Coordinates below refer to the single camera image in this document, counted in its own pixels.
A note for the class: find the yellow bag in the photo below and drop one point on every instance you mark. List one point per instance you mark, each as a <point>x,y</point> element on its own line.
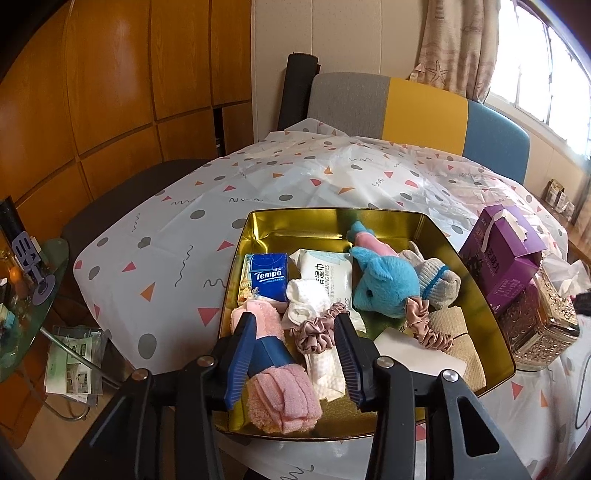
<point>300,230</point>

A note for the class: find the patterned plastic tablecloth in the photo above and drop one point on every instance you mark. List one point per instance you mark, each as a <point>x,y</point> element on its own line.
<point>184,207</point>

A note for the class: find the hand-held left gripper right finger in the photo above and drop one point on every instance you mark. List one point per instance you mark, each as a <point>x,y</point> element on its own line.
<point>348,364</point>

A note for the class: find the teal blue sock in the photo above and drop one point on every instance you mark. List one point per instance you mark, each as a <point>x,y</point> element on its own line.
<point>383,281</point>

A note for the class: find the purple tissue box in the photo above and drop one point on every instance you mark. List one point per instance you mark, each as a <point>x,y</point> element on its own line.
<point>498,272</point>

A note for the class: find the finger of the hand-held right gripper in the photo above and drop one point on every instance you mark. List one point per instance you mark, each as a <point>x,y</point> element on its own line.
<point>582,304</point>

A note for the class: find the group of small boxes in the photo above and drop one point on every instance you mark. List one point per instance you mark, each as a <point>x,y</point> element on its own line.
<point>561,201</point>

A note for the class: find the rose satin scrunchie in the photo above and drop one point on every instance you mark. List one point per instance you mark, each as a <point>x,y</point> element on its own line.
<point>429,339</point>

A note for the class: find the wooden wardrobe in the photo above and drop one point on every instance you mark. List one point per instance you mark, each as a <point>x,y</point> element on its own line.
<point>115,69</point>

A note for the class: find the grey yellow blue chair back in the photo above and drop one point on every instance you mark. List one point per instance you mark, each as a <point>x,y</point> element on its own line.
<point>415,106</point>

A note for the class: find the blue tissue packet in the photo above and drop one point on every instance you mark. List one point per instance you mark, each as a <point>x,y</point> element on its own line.
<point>268,277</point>

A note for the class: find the beige starfish print curtain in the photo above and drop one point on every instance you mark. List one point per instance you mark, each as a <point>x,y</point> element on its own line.
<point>457,41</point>

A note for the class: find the green glass side table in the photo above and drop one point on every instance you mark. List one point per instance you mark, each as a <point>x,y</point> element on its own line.
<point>27,332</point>

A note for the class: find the white wet wipes pack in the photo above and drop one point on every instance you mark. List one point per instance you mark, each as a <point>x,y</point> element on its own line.
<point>323,272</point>

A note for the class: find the black stand with grey tag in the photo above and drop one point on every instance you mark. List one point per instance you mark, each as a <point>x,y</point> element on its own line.
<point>27,249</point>

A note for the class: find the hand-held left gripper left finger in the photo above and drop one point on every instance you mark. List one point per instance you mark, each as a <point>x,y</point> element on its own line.
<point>238,364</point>

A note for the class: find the stack of papers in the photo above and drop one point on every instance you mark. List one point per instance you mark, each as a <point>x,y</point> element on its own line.
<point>74,369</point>

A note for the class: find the white waffle cloth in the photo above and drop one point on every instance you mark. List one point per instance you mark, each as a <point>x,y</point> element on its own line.
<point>325,378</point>

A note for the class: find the brown white sock pair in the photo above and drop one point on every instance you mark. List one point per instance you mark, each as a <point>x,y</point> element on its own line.
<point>314,337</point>

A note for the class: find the window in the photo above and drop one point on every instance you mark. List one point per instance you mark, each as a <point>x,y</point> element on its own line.
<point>549,69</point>

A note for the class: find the beige woven pouch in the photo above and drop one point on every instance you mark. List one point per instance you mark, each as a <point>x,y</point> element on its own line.
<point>461,360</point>

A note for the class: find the white card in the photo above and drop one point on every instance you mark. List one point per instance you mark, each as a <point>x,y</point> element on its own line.
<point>406,350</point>

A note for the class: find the pink sock blue band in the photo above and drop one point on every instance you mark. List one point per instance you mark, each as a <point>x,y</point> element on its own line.
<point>286,397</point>

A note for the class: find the ornate gold tissue box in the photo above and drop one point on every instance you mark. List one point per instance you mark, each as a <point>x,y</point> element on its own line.
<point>540,332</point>

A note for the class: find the white tissue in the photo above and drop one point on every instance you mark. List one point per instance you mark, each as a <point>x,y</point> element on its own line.
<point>563,277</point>

